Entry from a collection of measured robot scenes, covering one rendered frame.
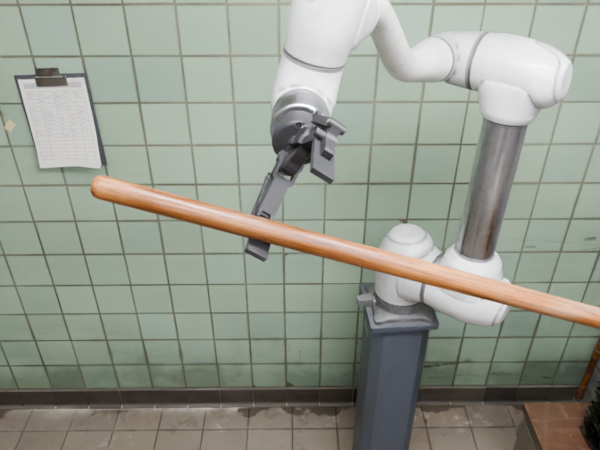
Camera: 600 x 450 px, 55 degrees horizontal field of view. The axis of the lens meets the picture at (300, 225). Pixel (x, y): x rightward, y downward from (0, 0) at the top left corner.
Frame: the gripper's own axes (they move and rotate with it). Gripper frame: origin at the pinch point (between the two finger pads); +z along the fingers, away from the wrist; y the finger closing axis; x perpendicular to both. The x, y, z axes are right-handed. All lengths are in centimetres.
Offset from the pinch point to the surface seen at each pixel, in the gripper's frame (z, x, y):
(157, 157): -112, 12, 79
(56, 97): -110, 48, 77
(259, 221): -1.0, 1.8, 4.4
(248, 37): -116, 7, 27
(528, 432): -61, -137, 68
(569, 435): -56, -142, 57
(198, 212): -0.1, 9.0, 7.0
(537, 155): -121, -97, 6
